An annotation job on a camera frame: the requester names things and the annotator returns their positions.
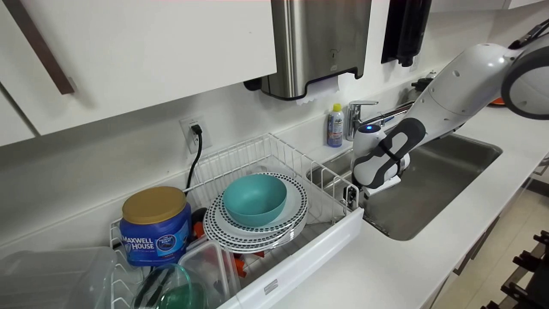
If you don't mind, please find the green glass bowl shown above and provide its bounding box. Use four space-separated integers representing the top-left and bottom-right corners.
151 263 225 309

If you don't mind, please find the black power cord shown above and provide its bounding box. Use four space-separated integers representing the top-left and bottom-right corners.
184 124 205 194

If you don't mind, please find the orange utensil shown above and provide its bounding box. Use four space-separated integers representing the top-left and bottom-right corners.
230 251 268 280

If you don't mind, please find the pale blue plate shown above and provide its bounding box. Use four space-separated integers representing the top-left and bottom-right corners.
217 179 304 235

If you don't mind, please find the cream lower cabinet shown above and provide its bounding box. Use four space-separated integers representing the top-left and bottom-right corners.
422 161 549 309

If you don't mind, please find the dish soap bottle yellow cap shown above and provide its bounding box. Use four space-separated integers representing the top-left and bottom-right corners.
326 101 347 149

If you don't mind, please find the chrome sink faucet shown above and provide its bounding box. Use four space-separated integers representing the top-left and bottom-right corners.
344 100 416 143

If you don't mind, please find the stainless paper towel dispenser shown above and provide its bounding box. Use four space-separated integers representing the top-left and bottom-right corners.
244 0 374 101

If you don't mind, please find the white wire dish rack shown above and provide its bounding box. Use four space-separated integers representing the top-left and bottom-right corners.
109 132 364 309

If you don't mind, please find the blue coffee can tan lid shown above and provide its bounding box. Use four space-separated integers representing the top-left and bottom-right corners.
119 185 193 270

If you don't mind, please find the brown cabinet handle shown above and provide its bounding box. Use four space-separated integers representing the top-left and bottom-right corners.
0 0 78 96

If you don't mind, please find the clear glass container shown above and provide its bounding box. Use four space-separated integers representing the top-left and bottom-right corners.
177 239 244 306

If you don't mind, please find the white plate black-dotted rim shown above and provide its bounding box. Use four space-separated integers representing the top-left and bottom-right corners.
203 172 309 256

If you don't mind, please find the white wall outlet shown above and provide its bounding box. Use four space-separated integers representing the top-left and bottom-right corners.
177 115 213 155

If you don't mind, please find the stainless steel sink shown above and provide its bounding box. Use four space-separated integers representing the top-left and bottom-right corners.
306 132 505 242

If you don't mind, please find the white dish rack tray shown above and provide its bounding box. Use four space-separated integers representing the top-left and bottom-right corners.
217 206 366 309

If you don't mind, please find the black metal cart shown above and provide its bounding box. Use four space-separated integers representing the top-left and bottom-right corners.
479 228 549 309

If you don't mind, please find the teal bowl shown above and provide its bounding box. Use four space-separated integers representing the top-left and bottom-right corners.
222 173 289 228

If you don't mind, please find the black hanging cloth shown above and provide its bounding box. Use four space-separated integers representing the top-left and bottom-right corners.
381 0 434 69

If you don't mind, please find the black utensil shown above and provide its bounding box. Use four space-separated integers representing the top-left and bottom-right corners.
134 266 174 309

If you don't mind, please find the white paper towel sheet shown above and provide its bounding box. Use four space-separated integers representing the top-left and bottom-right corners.
297 77 340 108

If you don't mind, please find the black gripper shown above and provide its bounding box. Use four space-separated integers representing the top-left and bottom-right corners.
345 180 371 210

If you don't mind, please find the clear plastic container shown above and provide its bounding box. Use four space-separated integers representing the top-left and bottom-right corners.
0 246 117 309

